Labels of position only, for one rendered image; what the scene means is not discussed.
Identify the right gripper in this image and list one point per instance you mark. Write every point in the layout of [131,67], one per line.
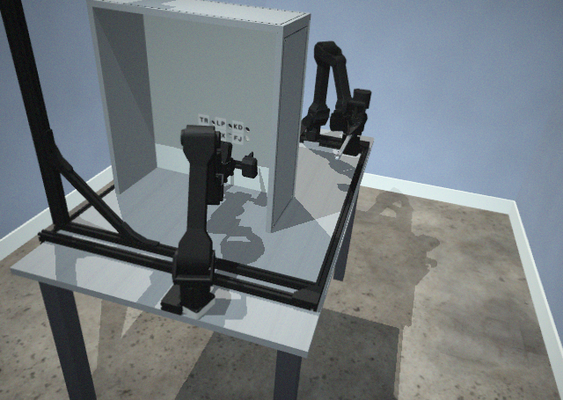
[248,165]

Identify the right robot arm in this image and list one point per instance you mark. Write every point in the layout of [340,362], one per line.
[191,261]

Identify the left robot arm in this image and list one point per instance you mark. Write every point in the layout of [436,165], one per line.
[324,55]

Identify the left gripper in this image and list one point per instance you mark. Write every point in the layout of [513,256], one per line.
[354,124]

